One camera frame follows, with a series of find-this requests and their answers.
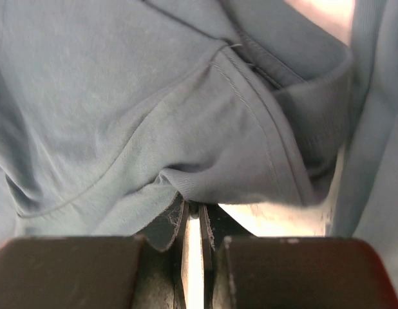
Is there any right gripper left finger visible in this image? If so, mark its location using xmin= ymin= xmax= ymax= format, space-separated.
xmin=0 ymin=197 xmax=188 ymax=308

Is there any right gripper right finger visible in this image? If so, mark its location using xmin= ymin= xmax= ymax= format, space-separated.
xmin=198 ymin=205 xmax=398 ymax=308

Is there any dark blue-grey t-shirt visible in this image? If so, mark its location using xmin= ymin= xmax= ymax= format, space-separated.
xmin=0 ymin=0 xmax=398 ymax=268

